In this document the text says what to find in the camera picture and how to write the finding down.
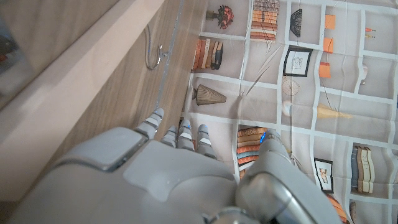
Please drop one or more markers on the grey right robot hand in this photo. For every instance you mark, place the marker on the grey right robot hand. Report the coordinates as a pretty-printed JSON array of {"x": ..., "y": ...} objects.
[{"x": 140, "y": 186}]

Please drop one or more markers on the wooden clip hanger, blue clip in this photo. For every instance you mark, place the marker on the wooden clip hanger, blue clip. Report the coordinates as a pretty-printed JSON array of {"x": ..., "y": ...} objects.
[{"x": 62, "y": 102}]

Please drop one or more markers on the printed bookshelf backdrop cloth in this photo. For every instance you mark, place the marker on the printed bookshelf backdrop cloth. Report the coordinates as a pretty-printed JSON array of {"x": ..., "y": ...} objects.
[{"x": 273, "y": 93}]

